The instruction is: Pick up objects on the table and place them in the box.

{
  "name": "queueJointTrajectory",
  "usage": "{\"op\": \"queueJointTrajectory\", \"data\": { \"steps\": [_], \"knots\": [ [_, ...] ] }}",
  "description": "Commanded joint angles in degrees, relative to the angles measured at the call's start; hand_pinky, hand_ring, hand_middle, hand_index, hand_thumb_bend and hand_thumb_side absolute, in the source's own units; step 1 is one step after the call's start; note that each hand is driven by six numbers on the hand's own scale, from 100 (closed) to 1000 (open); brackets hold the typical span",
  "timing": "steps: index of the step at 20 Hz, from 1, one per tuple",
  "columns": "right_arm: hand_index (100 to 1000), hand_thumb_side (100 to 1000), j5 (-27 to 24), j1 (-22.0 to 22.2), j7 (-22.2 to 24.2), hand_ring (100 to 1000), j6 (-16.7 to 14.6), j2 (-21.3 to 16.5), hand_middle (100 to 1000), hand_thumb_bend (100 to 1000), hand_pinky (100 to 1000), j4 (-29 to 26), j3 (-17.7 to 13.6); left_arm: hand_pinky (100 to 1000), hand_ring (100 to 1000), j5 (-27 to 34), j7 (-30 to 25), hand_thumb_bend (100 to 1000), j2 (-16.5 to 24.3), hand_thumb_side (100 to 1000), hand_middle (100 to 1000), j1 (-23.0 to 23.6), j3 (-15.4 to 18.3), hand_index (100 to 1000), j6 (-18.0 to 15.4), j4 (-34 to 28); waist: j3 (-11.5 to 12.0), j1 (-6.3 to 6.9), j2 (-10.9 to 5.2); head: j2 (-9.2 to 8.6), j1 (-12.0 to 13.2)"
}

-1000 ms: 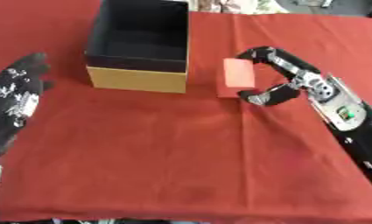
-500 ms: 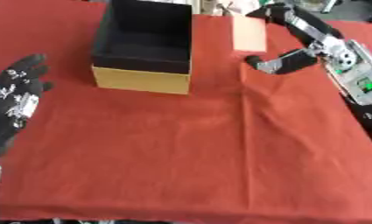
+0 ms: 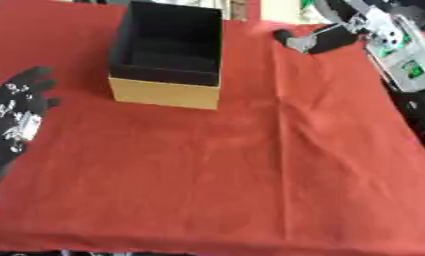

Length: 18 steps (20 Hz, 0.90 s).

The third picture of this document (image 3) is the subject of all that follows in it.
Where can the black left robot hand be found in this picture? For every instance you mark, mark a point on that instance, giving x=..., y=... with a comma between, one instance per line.
x=14, y=130

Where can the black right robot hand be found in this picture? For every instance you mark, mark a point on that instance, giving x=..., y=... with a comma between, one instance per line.
x=326, y=38

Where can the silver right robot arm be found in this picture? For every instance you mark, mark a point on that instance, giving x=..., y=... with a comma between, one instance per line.
x=405, y=63

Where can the tan cardboard box black inside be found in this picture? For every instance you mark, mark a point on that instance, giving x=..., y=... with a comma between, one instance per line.
x=167, y=55

